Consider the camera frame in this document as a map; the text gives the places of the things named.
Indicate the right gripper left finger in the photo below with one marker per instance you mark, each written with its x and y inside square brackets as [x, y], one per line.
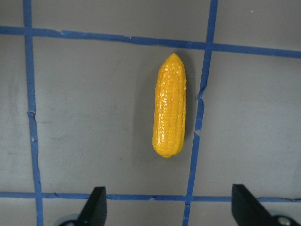
[94, 212]

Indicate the yellow toy corn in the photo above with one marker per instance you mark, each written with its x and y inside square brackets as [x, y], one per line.
[170, 108]

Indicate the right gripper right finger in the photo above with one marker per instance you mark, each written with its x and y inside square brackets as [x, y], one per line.
[247, 210]

